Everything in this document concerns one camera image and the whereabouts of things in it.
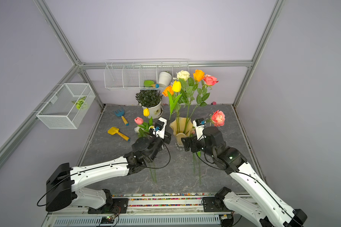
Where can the potted green plant white pot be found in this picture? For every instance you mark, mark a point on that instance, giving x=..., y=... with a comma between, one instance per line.
x=152, y=100

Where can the orange rose tall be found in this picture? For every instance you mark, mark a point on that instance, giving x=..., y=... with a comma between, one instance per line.
x=195, y=91

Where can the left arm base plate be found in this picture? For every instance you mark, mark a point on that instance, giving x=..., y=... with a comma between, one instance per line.
x=117, y=206

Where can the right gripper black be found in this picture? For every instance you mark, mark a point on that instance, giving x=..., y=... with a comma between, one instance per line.
x=187, y=144

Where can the white empty flower pot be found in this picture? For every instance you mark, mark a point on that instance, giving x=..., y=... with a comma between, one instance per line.
x=164, y=79

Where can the blue toy rake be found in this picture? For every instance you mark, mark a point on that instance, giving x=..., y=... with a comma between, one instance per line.
x=120, y=113

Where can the white wire wall shelf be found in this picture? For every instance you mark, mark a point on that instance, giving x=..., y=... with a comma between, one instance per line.
x=131, y=74

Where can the pink tulip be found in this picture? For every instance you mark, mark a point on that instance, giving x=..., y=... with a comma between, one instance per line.
x=139, y=122

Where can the yellow wavy glass vase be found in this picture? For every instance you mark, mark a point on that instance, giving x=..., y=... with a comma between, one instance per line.
x=182, y=128

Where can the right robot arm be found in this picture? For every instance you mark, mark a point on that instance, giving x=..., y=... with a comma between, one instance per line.
x=269, y=209

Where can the yellow tulip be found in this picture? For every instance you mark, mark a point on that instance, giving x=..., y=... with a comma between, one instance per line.
x=174, y=95
x=149, y=119

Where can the aluminium rail frame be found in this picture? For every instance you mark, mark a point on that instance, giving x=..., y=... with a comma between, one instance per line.
x=146, y=210

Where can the white wire side basket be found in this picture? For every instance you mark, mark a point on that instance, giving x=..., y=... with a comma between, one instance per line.
x=67, y=107

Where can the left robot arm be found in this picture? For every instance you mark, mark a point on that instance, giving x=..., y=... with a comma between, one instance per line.
x=68, y=186

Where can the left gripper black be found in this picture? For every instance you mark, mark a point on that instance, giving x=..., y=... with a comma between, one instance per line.
x=167, y=138

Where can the yellow toy shovel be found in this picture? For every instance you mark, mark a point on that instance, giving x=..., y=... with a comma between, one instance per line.
x=115, y=130

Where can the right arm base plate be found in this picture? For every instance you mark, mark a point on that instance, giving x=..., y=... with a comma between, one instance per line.
x=212, y=204

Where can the green toy trowel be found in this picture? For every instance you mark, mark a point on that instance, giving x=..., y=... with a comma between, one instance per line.
x=150, y=84

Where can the pink rose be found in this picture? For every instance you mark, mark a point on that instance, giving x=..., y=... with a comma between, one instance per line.
x=216, y=119
x=209, y=82

